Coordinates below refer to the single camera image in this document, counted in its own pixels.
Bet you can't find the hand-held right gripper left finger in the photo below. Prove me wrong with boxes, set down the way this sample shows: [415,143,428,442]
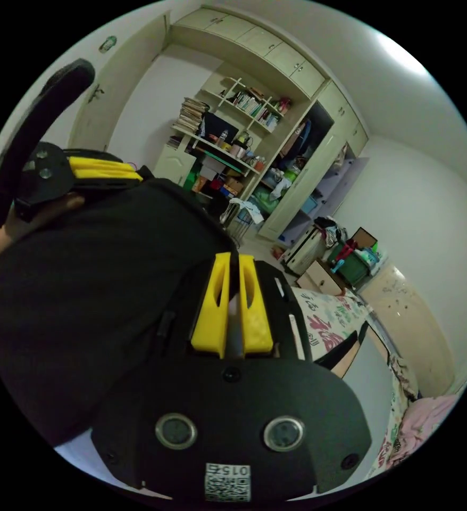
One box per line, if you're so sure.
[190,252,231,359]

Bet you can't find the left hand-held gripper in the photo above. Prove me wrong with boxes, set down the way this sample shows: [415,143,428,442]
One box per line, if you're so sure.
[13,142,155,222]

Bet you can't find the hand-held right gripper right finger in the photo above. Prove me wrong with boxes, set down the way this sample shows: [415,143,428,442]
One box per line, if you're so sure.
[239,254,274,358]

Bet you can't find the black t-shirt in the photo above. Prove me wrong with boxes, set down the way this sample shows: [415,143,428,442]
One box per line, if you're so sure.
[0,169,243,449]

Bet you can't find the person's left hand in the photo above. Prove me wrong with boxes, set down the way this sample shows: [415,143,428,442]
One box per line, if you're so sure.
[3,191,87,243]

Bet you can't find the bed with printed sheet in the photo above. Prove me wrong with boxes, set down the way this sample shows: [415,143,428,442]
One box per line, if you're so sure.
[292,285,462,481]

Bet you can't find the small beige drawer cabinet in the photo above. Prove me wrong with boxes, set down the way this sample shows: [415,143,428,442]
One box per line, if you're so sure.
[295,260,348,297]

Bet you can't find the white ribbed suitcase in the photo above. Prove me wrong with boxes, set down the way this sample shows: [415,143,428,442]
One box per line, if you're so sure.
[280,225,330,276]

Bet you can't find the cream door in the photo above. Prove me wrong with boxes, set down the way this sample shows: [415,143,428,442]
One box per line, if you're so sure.
[69,11,171,153]

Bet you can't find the round stool with cloth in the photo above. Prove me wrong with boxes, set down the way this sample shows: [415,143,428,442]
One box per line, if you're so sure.
[219,197,265,250]

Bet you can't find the green box with items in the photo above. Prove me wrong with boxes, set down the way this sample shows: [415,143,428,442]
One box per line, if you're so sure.
[328,226,389,286]

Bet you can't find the pile of clothes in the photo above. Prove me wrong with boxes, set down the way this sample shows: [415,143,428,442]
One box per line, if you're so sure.
[312,215,352,250]

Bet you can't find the white folding board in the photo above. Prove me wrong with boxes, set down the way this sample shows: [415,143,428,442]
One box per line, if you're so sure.
[53,321,396,492]

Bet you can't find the beige door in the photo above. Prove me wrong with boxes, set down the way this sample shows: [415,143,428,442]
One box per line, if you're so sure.
[357,265,467,397]

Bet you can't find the cream cupboard with shelves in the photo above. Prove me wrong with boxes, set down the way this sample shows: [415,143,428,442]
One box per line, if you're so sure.
[153,5,371,245]

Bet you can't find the pink quilt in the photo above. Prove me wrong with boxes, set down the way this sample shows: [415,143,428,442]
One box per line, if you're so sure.
[385,393,461,468]

